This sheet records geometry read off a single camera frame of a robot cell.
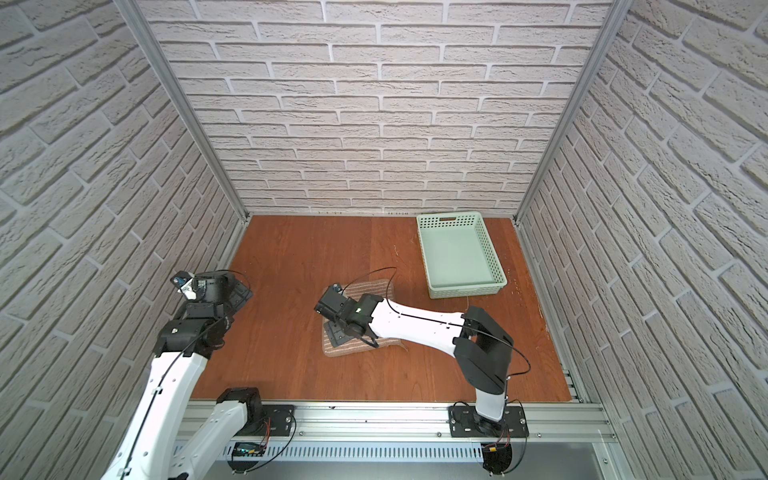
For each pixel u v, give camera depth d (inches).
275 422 28.9
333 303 24.0
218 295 22.0
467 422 29.2
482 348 17.6
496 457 27.6
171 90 32.6
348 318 22.8
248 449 28.3
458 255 43.5
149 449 15.3
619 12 27.0
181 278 24.1
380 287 39.0
